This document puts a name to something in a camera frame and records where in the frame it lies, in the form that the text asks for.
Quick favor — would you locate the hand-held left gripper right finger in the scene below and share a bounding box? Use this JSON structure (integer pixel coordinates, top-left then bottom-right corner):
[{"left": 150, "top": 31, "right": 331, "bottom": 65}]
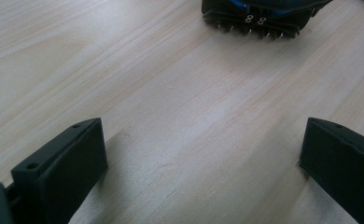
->
[{"left": 298, "top": 117, "right": 364, "bottom": 224}]

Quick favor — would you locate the blue and black toy car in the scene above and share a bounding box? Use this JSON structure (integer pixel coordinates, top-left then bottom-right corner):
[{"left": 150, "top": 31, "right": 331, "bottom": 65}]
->
[{"left": 201, "top": 0, "right": 334, "bottom": 40}]

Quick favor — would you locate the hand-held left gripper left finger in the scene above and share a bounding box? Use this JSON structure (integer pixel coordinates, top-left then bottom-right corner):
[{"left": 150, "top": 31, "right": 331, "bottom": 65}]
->
[{"left": 10, "top": 117, "right": 109, "bottom": 224}]

